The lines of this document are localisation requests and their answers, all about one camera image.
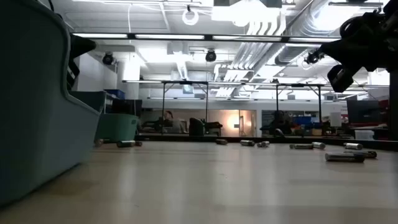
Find person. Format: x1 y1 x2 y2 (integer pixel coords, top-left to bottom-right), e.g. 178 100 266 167
269 110 292 137
161 110 187 134

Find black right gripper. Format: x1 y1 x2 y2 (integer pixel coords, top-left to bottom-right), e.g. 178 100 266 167
319 12 398 72

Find green-teal plastic bin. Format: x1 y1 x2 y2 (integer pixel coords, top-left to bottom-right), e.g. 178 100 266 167
95 113 140 143

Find white plastic container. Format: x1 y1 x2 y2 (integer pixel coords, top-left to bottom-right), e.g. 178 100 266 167
354 129 376 141

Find white ring lamp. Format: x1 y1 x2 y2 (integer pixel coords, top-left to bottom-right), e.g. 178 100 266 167
182 8 200 27

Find blue storage bins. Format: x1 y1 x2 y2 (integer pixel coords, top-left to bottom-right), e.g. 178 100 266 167
292 116 322 129

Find black metal rig frame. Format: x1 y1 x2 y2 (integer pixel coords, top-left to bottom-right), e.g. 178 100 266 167
275 83 323 133
161 80 209 135

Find blue-teal plastic bin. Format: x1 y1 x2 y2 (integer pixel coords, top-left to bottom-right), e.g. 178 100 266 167
0 0 106 208

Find black ceiling spotlight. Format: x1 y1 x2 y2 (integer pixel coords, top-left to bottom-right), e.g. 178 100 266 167
101 52 116 66
205 49 218 63
304 49 325 65

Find white box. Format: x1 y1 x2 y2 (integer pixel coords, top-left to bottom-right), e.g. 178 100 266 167
329 111 343 128

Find black rail with light strips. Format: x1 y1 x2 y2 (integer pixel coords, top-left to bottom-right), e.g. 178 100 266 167
70 32 341 44

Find blue storage crate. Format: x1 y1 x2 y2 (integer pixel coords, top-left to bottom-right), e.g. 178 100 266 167
104 89 126 100

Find dark wide monitor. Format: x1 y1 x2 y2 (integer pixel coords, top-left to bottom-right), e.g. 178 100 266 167
346 99 389 124

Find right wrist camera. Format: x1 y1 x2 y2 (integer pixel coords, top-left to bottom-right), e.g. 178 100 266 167
326 63 356 93

